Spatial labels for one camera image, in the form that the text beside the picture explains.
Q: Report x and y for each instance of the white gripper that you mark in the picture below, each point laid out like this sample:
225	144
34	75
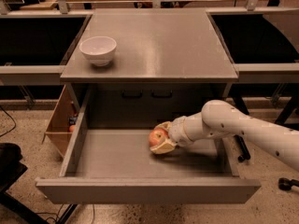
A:
177	131

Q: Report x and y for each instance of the red apple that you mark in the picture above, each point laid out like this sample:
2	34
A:
157	136

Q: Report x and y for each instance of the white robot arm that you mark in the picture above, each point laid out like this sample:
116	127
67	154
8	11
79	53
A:
218	119

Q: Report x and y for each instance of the open grey top drawer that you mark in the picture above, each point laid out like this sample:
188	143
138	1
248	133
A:
115	165

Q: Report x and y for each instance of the grey cabinet with counter top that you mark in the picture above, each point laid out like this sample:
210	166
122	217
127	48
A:
157	49

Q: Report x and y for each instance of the black pole on floor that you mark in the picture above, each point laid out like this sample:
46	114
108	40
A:
244	156

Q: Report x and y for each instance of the small orange ball in box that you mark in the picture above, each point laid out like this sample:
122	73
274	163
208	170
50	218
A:
71	128

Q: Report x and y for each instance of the wooden box on floor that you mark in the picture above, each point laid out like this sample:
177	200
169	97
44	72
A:
58	128

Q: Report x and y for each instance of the white ceramic bowl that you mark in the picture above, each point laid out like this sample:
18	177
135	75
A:
98	50

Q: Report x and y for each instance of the black caster wheel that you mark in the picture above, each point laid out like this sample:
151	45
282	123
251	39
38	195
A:
286	184

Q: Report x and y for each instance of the black chair base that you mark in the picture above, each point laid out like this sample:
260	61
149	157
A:
11	169

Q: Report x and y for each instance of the black drawer handle right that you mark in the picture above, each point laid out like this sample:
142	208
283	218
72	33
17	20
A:
161	94

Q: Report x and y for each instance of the black drawer handle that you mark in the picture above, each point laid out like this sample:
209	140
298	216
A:
161	94
131	94

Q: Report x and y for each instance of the black drawer handle left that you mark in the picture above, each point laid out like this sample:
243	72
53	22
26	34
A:
131	94

